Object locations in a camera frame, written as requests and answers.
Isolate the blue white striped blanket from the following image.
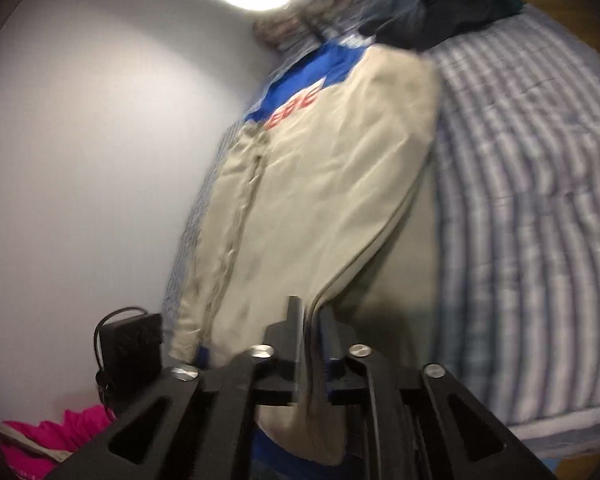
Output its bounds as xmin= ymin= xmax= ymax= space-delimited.
xmin=161 ymin=2 xmax=600 ymax=461

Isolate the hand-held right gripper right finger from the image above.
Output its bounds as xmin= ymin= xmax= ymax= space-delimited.
xmin=320 ymin=307 xmax=556 ymax=480

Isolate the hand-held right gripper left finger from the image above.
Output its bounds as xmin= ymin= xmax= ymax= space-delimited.
xmin=45 ymin=296 xmax=306 ymax=480

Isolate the dark blue clothes pile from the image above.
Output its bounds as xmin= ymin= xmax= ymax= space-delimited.
xmin=360 ymin=0 xmax=526 ymax=51

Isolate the pink cloth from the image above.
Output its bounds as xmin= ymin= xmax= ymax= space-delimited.
xmin=0 ymin=402 xmax=118 ymax=480

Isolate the beige and blue jacket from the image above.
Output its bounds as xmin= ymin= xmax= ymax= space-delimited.
xmin=169 ymin=40 xmax=443 ymax=480

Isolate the folded floral quilt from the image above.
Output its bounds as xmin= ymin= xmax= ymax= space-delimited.
xmin=252 ymin=0 xmax=381 ymax=53

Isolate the black box with cable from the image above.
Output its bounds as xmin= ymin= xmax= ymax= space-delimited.
xmin=94 ymin=307 xmax=163 ymax=408

